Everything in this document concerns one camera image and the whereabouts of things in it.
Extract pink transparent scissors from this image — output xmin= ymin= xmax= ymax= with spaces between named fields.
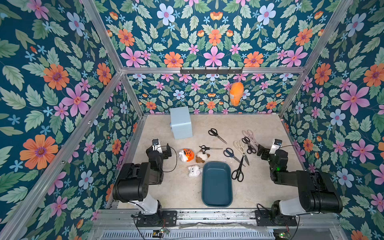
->
xmin=242 ymin=130 xmax=259 ymax=148

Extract cream kitchen shears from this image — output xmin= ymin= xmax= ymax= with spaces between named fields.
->
xmin=233 ymin=141 xmax=250 ymax=166

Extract large black scissors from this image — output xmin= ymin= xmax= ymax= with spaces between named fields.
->
xmin=231 ymin=157 xmax=244 ymax=183

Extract blue handled scissors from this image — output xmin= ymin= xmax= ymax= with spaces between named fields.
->
xmin=224 ymin=148 xmax=244 ymax=165

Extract small black thin scissors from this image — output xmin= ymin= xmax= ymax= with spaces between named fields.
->
xmin=200 ymin=145 xmax=223 ymax=152

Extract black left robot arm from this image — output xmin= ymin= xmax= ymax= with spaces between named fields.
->
xmin=112 ymin=145 xmax=173 ymax=216

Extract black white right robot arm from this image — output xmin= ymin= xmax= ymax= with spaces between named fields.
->
xmin=257 ymin=145 xmax=343 ymax=218

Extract light blue box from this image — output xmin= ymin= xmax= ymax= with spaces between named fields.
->
xmin=170 ymin=107 xmax=193 ymax=140

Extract dark teal storage tray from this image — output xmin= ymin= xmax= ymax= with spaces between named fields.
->
xmin=202 ymin=162 xmax=233 ymax=208

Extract orange tiger plush toy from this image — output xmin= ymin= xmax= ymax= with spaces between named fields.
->
xmin=179 ymin=149 xmax=195 ymax=162

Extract white plush toy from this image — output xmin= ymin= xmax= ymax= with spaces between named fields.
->
xmin=188 ymin=165 xmax=202 ymax=178

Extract brown dog plush toy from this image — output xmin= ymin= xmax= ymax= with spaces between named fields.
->
xmin=196 ymin=151 xmax=210 ymax=164

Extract orange hanging plush toy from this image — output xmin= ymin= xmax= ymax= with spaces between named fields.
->
xmin=229 ymin=82 xmax=244 ymax=107

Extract white ventilation grille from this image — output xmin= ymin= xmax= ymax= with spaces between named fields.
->
xmin=100 ymin=229 xmax=275 ymax=240

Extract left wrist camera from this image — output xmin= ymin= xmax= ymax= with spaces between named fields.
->
xmin=152 ymin=139 xmax=163 ymax=153

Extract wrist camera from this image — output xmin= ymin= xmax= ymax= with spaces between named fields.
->
xmin=152 ymin=139 xmax=163 ymax=153
xmin=269 ymin=139 xmax=283 ymax=155

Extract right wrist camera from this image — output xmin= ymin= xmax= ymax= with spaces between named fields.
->
xmin=269 ymin=139 xmax=283 ymax=155

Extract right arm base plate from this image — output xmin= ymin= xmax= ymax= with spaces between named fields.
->
xmin=255 ymin=210 xmax=298 ymax=227

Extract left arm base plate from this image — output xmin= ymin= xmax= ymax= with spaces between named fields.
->
xmin=135 ymin=211 xmax=178 ymax=227

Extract black wall hook rail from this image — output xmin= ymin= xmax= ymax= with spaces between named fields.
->
xmin=180 ymin=67 xmax=244 ymax=75

